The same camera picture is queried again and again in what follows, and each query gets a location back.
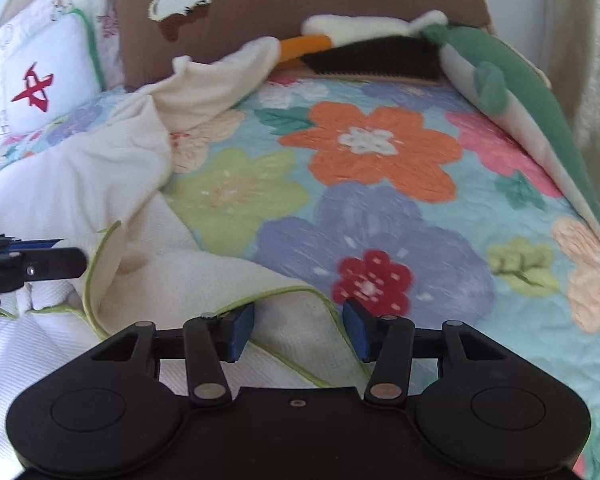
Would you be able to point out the white orange brown plush toy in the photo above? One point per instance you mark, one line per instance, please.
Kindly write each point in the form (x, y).
(370, 57)

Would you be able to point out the green and white plush toy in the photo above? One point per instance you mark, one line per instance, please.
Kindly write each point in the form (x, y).
(530, 105)

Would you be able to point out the cream waffle-knit garment green trim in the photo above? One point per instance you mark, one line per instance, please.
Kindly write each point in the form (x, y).
(80, 185)

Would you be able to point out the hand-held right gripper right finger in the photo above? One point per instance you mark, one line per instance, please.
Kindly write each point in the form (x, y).
(355, 327)

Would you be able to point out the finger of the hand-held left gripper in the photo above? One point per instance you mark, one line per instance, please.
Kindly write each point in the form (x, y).
(55, 262)
(30, 244)

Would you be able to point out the beige patterned curtain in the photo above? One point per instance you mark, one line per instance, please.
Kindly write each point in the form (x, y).
(595, 60)

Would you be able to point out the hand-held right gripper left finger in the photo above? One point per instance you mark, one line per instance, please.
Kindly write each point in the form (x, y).
(242, 330)

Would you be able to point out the white cushion with red character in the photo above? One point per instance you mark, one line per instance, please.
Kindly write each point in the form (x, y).
(55, 55)

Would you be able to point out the floral quilt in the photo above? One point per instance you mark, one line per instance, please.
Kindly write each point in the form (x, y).
(380, 210)

